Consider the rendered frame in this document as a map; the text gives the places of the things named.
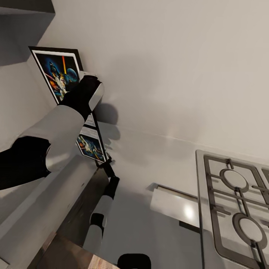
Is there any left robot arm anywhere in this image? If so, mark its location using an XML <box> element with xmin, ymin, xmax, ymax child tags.
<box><xmin>0</xmin><ymin>71</ymin><xmax>105</xmax><ymax>225</ymax></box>

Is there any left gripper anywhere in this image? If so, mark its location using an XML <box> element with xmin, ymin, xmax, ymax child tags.
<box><xmin>65</xmin><ymin>82</ymin><xmax>80</xmax><ymax>92</ymax></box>

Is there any poster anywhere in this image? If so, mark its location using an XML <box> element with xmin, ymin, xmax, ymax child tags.
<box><xmin>29</xmin><ymin>46</ymin><xmax>99</xmax><ymax>129</ymax></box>

